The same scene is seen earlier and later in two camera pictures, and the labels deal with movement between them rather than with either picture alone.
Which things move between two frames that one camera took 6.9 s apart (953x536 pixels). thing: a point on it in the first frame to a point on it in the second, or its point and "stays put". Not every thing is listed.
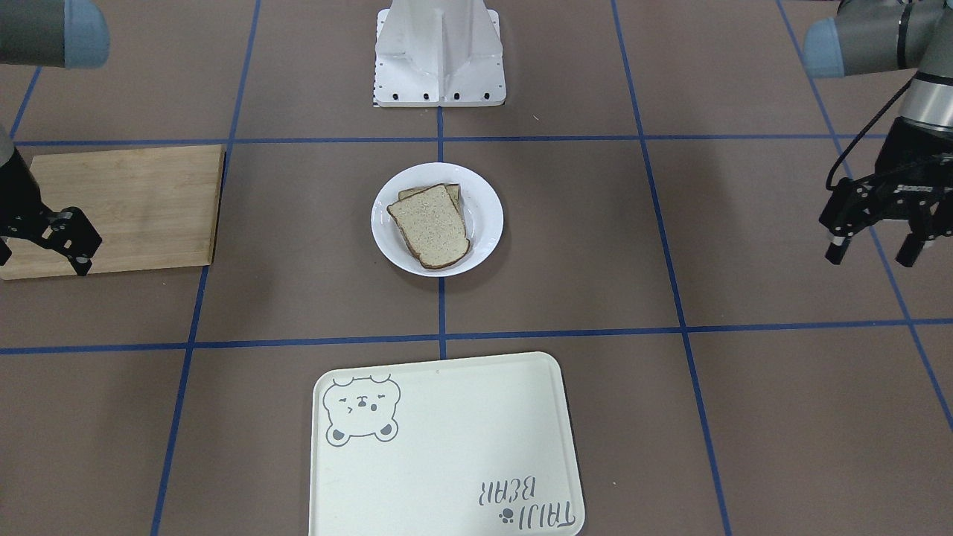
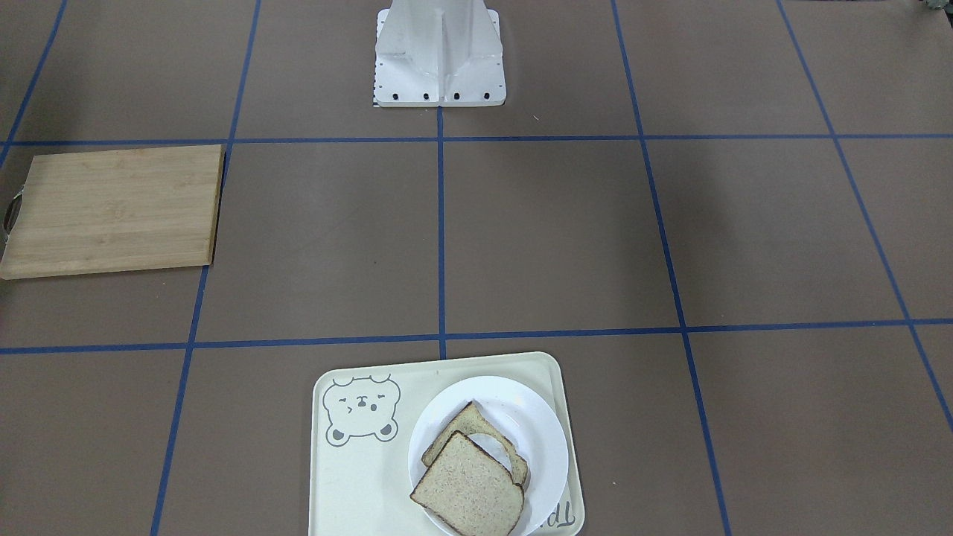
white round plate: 482,213 to 525,416
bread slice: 453,190 to 473,420
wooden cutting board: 152,208 stays put
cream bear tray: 472,447 stays put
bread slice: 432,225 to 470,490
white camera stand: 438,53 stays put
